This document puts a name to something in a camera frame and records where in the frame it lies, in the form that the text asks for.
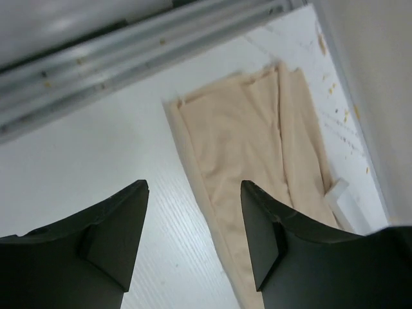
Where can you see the aluminium table edge rail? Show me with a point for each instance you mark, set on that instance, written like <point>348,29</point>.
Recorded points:
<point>41,90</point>

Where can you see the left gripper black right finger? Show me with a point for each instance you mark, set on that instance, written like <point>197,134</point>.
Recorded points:
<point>298,262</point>

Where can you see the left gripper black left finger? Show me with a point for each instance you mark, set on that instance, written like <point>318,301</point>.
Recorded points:
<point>83,261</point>

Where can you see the white clothes rack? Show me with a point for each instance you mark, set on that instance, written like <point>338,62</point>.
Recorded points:
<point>342,205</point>

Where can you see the beige trousers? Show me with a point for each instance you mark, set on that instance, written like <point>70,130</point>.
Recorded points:
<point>260,127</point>

